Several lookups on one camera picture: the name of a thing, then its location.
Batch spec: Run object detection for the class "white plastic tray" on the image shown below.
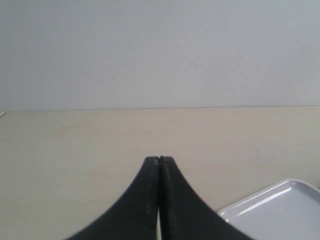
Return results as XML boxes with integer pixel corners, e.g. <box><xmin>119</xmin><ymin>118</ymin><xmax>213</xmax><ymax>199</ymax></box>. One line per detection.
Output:
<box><xmin>218</xmin><ymin>179</ymin><xmax>320</xmax><ymax>240</ymax></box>

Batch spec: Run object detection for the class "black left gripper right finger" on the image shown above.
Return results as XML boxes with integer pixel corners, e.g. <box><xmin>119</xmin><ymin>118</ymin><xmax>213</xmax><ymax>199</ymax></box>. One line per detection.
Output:
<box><xmin>158</xmin><ymin>156</ymin><xmax>250</xmax><ymax>240</ymax></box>

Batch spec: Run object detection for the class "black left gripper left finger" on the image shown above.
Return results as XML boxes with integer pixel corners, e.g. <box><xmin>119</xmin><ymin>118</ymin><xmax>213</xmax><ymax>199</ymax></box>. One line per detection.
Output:
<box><xmin>69</xmin><ymin>156</ymin><xmax>159</xmax><ymax>240</ymax></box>

